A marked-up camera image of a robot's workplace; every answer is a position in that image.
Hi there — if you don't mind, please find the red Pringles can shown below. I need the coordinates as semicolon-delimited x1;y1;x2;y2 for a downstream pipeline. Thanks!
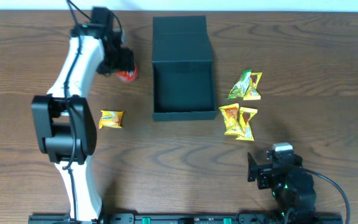
116;65;138;83

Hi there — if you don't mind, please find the yellow biscuit packet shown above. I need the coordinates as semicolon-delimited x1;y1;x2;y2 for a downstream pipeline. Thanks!
99;110;124;129

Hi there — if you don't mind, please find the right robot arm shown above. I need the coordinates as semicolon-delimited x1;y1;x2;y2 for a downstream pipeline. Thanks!
247;142;316;223

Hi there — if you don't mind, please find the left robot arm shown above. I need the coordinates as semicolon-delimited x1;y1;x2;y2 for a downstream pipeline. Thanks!
29;7;138;223

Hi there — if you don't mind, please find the yellow candy packet lower left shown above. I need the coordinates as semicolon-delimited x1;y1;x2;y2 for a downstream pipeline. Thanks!
219;103;243;136

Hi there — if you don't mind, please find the yellow candy packet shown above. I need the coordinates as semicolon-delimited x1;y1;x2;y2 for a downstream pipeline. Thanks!
219;103;243;136
236;107;258;141
243;72;263;100

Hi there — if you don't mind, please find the yellow candy packet lower right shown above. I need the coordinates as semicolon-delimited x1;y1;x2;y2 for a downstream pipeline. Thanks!
236;107;258;141

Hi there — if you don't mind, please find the black open gift box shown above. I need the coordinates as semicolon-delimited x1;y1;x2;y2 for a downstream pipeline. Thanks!
152;16;217;121

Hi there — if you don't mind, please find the yellow candy packet upper right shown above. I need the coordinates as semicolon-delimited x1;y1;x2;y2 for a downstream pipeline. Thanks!
243;72;263;100

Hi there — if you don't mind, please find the green snack packet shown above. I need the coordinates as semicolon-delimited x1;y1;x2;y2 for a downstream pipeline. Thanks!
227;69;252;99

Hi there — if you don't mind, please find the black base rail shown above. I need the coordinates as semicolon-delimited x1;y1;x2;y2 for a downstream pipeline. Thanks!
27;213;343;224

